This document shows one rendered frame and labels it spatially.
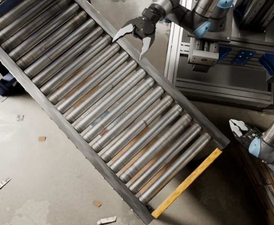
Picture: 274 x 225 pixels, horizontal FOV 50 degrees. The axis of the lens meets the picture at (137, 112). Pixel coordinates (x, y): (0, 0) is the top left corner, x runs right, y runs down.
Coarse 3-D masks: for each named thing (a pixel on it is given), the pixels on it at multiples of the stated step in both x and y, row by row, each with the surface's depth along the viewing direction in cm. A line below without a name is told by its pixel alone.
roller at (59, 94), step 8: (112, 48) 152; (120, 48) 154; (104, 56) 151; (112, 56) 153; (88, 64) 151; (96, 64) 150; (80, 72) 149; (88, 72) 149; (72, 80) 147; (80, 80) 148; (64, 88) 146; (72, 88) 148; (56, 96) 145; (64, 96) 147
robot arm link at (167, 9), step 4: (152, 0) 111; (156, 0) 108; (160, 0) 108; (164, 0) 108; (168, 0) 108; (156, 4) 108; (160, 4) 107; (164, 4) 107; (168, 4) 108; (164, 8) 108; (168, 8) 109; (168, 12) 110
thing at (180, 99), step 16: (80, 0) 159; (96, 16) 157; (112, 32) 154; (128, 48) 152; (144, 64) 150; (160, 80) 148; (176, 96) 146; (192, 112) 144; (208, 128) 142; (224, 144) 140
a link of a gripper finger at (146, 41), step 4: (144, 40) 105; (148, 40) 105; (144, 44) 105; (148, 44) 105; (144, 48) 105; (148, 48) 105; (144, 52) 104; (140, 56) 104; (144, 56) 105; (140, 60) 105
